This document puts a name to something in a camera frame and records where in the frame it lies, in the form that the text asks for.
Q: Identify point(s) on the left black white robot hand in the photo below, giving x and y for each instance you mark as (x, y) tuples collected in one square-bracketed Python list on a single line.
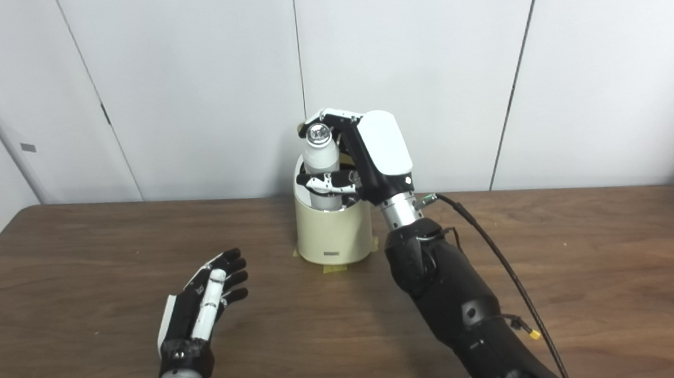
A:
[(189, 318)]

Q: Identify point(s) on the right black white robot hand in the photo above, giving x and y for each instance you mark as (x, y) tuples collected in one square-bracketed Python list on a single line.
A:
[(385, 150)]

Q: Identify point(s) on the small white plastic bottle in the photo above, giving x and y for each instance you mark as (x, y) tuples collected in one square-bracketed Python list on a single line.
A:
[(320, 157)]

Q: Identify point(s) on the cream-colored lidded bin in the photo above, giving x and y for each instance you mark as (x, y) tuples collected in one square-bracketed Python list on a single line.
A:
[(334, 233)]

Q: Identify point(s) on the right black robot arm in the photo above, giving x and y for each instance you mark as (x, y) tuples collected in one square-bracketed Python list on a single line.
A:
[(457, 299)]

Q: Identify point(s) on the black wall panel hinge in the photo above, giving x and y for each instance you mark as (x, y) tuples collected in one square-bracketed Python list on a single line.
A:
[(106, 114)]

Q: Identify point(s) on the grey wall label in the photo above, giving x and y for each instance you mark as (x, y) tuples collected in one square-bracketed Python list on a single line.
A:
[(28, 147)]

